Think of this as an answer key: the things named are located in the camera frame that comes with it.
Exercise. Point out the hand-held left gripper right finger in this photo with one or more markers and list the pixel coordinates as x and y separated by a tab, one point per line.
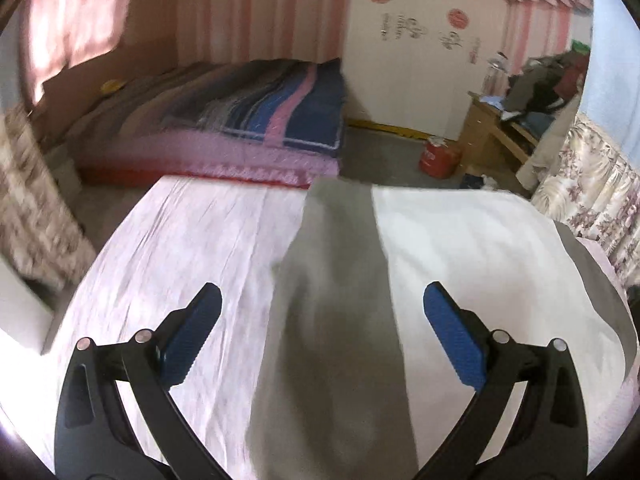
455	340

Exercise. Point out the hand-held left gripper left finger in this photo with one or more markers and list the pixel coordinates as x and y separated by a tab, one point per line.
192	335

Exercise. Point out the grey and white jacket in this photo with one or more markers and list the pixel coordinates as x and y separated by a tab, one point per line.
340	285

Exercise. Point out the pile of clothes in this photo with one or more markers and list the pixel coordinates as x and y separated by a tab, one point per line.
542	85

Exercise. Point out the bed with pink floral sheet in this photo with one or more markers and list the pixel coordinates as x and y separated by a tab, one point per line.
175	240

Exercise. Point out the white bed board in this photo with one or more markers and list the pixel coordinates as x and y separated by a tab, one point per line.
22	310

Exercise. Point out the red container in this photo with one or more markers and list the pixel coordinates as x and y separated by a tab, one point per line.
439	157

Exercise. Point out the wooden desk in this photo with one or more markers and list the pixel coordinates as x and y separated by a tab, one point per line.
482	125

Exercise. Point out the yellow strip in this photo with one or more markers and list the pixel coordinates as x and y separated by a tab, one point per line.
385	127

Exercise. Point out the striped blanket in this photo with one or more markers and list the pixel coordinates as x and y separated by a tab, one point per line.
300	105

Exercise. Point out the small yellow object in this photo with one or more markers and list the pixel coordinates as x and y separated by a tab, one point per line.
112	86

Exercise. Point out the white wardrobe with stickers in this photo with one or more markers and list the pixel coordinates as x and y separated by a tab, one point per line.
410	70

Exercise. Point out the pink curtain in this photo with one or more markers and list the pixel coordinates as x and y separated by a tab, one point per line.
70	15

